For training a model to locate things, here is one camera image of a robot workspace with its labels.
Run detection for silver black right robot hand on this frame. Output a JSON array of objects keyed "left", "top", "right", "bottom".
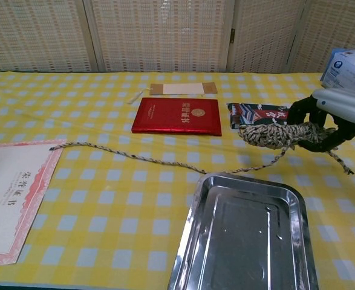
[{"left": 287, "top": 88, "right": 355, "bottom": 153}]

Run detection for speckled beige black rope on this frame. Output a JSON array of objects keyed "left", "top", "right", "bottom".
[{"left": 49, "top": 121, "right": 355, "bottom": 175}]

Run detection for shiny metal tray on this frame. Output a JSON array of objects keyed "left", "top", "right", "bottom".
[{"left": 167, "top": 172, "right": 319, "bottom": 290}]

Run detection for blue white tissue pack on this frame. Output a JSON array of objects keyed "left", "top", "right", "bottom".
[{"left": 319, "top": 48, "right": 355, "bottom": 100}]

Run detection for dark patterned flat pack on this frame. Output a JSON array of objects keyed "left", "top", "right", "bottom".
[{"left": 226, "top": 102, "right": 290, "bottom": 130}]

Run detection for brown beige tasselled bookmark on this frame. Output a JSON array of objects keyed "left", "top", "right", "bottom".
[{"left": 126, "top": 82, "right": 218, "bottom": 105}]

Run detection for red certificate book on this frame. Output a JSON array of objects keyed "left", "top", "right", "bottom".
[{"left": 131, "top": 97, "right": 223, "bottom": 137}]

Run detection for woven bamboo folding screen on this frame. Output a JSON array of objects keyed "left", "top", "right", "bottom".
[{"left": 0, "top": 0, "right": 355, "bottom": 77}]

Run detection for yellow checked tablecloth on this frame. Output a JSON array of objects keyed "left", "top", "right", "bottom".
[{"left": 0, "top": 71, "right": 355, "bottom": 290}]

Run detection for pink bordered certificate sheet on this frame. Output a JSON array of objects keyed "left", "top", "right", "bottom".
[{"left": 0, "top": 139, "right": 67, "bottom": 268}]

